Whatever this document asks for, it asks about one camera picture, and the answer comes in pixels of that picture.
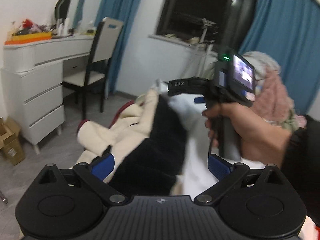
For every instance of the person's right forearm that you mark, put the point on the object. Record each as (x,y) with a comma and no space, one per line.
(305,155)

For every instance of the black and white chair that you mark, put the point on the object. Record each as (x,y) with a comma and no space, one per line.
(110,37)

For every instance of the striped fleece blanket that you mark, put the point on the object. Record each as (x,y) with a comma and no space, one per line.
(150,155)

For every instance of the blue curtain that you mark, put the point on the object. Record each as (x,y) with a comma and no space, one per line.
(287,42)
(117,5)

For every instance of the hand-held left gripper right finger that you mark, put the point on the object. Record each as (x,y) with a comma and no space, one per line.
(218,166)

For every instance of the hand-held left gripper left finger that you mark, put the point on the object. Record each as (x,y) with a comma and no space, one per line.
(103,165)

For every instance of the dresser top clutter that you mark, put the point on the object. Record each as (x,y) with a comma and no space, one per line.
(30,26)

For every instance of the white t-shirt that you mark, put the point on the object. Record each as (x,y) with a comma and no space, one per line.
(197,140)

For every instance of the cardboard box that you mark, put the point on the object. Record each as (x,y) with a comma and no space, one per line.
(11,142)

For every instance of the pink fleece blanket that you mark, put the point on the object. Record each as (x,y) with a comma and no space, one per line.
(272,95)

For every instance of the cream grey cloth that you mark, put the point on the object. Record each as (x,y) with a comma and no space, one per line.
(267,62)

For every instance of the garment steamer stand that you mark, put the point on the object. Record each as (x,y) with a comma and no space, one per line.
(203,32)

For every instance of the dark window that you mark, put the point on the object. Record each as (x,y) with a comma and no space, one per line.
(195,0)

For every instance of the orange tray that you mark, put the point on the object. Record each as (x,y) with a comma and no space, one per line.
(25,38)

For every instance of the person's right hand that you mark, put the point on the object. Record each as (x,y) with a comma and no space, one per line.
(262,135)

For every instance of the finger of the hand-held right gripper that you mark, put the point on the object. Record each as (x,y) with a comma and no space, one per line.
(182,86)
(199,100)

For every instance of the windowsill clutter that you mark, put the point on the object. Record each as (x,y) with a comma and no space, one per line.
(172,35)

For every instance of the wavy vanity mirror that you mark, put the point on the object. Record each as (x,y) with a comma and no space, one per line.
(65,2)

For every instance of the white bottle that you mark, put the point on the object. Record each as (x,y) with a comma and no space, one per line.
(67,26)

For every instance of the pale green cloth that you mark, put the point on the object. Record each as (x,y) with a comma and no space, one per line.
(291,120)

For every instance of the white dresser desk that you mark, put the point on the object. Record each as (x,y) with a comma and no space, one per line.
(42,92)

